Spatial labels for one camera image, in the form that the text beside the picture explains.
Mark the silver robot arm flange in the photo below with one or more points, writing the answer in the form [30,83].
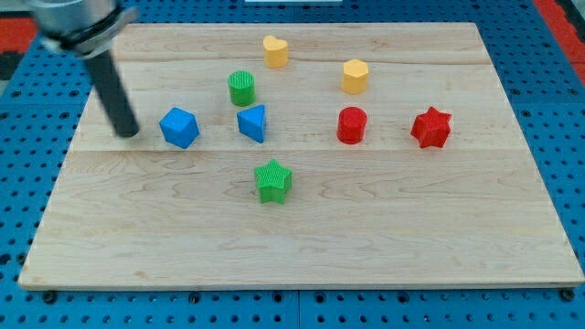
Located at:
[86,27]

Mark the blue cube block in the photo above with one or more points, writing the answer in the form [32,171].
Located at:
[179,127]

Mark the light wooden board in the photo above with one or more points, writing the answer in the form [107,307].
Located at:
[142,214]

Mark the green star block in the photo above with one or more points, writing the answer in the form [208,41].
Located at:
[273,182]

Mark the blue triangular prism block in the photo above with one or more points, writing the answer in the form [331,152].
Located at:
[252,123]

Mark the red cylinder block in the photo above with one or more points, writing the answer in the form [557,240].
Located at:
[351,125]

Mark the green cylinder block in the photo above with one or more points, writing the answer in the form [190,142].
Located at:
[241,88]

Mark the yellow hexagon block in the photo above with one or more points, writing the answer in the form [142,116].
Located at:
[355,76]

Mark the yellow heart block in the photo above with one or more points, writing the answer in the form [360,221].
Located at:
[275,52]

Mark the red star block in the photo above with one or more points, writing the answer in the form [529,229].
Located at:
[432,128]

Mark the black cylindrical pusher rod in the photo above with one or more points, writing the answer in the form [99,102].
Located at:
[108,85]

